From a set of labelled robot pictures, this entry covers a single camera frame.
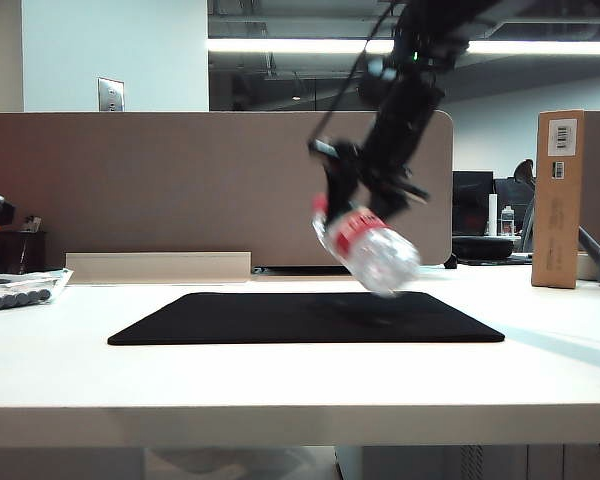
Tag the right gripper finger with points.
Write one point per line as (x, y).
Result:
(390, 204)
(342, 192)

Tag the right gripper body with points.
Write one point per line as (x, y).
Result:
(380, 177)

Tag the clear plastic water bottle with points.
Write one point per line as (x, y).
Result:
(375, 250)

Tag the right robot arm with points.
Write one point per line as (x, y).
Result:
(405, 115)

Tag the small background bottle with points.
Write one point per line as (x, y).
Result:
(508, 221)

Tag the black mouse pad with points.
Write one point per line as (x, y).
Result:
(280, 320)

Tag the black computer monitor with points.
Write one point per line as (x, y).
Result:
(472, 200)

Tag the black oval pouch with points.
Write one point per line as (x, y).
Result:
(482, 247)

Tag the white cylinder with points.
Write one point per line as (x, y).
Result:
(493, 215)

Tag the tall cardboard box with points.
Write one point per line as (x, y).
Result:
(557, 200)

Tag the brown desk partition panel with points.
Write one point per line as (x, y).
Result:
(155, 185)

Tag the plastic bag of dark parts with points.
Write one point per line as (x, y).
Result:
(55, 280)

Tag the clear clips in holder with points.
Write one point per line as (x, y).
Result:
(32, 224)

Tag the black mesh pen holder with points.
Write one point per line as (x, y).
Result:
(27, 252)

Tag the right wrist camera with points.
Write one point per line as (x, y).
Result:
(324, 147)

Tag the metal wall switch plate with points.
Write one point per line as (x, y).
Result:
(111, 94)

